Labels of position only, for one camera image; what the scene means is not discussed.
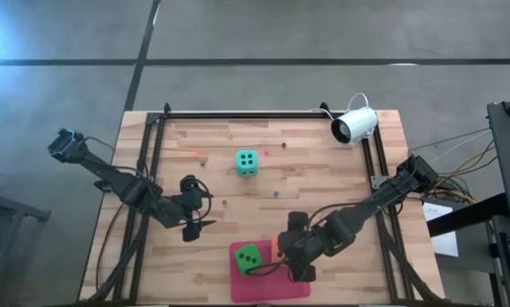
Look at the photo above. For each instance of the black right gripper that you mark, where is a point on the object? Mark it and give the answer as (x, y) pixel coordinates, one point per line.
(299, 245)

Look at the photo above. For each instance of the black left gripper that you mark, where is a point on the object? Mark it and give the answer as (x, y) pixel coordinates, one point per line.
(189, 204)

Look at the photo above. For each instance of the large orange foam die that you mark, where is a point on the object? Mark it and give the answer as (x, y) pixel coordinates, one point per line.
(274, 250)

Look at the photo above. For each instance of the large green foam die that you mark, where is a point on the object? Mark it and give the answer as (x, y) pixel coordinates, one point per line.
(248, 258)

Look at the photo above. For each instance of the large teal foam die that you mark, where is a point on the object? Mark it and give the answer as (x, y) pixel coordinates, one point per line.
(247, 163)

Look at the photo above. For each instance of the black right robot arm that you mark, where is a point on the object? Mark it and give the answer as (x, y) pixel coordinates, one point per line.
(366, 209)

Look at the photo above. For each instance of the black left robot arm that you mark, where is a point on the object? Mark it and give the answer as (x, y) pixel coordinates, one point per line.
(123, 183)

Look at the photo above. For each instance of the pink translucent tray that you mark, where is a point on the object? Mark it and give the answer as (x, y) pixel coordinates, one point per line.
(272, 290)

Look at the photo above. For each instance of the white paper sheet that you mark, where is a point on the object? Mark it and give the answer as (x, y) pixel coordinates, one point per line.
(444, 245)

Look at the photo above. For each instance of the black cart beam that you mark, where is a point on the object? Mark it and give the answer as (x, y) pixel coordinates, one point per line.
(464, 217)

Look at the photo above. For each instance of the grey metal stand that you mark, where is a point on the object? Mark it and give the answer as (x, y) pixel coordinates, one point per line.
(16, 207)

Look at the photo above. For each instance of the grey metal bracket plate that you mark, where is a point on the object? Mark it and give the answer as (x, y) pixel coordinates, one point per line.
(377, 182)

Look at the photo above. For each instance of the black aluminium table frame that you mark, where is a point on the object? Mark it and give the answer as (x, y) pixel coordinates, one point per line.
(238, 115)

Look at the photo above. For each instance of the white cylindrical camera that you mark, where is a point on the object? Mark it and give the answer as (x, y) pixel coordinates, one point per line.
(357, 123)

